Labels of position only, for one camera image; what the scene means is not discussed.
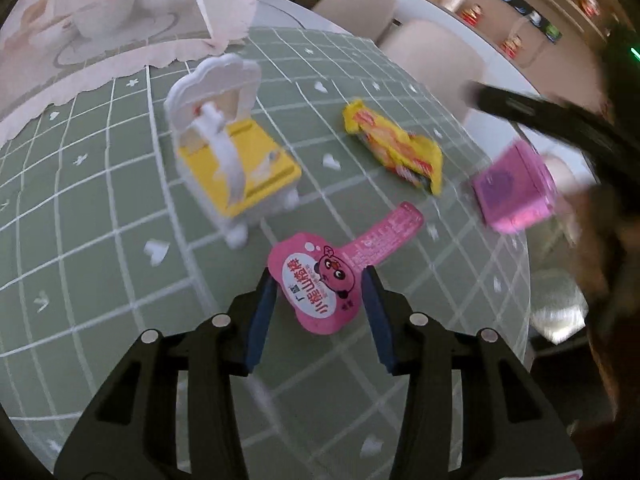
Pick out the pink candy wrapper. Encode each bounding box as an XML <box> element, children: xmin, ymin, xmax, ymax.
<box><xmin>267</xmin><ymin>202</ymin><xmax>424</xmax><ymax>336</ymax></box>

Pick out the yellow noodle wrapper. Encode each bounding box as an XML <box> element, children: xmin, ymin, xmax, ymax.
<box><xmin>343</xmin><ymin>100</ymin><xmax>444</xmax><ymax>196</ymax></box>

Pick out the trash bin with yellow bag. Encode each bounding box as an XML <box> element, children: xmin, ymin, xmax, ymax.
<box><xmin>529</xmin><ymin>269</ymin><xmax>588</xmax><ymax>344</ymax></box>

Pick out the person hand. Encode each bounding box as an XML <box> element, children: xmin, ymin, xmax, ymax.
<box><xmin>568</xmin><ymin>184</ymin><xmax>639</xmax><ymax>325</ymax></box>

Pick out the black power strip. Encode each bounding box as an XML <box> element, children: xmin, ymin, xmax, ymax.
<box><xmin>501</xmin><ymin>0</ymin><xmax>562</xmax><ymax>44</ymax></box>

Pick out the red figurine right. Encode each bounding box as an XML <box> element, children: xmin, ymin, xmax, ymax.
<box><xmin>501</xmin><ymin>35</ymin><xmax>522</xmax><ymax>60</ymax></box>

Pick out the red figurine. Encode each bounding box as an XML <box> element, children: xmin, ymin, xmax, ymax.
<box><xmin>501</xmin><ymin>35</ymin><xmax>522</xmax><ymax>60</ymax></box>
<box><xmin>460</xmin><ymin>3</ymin><xmax>483</xmax><ymax>27</ymax></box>

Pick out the yellow white toy chair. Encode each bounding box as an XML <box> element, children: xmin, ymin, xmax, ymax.
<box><xmin>164</xmin><ymin>54</ymin><xmax>302</xmax><ymax>249</ymax></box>

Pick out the green checkered tablecloth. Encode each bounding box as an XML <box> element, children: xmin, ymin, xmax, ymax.
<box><xmin>1</xmin><ymin>28</ymin><xmax>530</xmax><ymax>466</ymax></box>

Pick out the beige chair middle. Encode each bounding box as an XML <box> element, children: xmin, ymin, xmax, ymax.
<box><xmin>380</xmin><ymin>20</ymin><xmax>486</xmax><ymax>122</ymax></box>

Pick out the beige chair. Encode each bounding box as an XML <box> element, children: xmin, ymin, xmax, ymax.
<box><xmin>380</xmin><ymin>20</ymin><xmax>486</xmax><ymax>122</ymax></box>
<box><xmin>312</xmin><ymin>0</ymin><xmax>397</xmax><ymax>42</ymax></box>

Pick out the red figurine left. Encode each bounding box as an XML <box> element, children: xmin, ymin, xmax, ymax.
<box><xmin>460</xmin><ymin>3</ymin><xmax>483</xmax><ymax>27</ymax></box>

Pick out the beige chair far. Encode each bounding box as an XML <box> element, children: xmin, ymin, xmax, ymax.
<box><xmin>312</xmin><ymin>0</ymin><xmax>397</xmax><ymax>42</ymax></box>

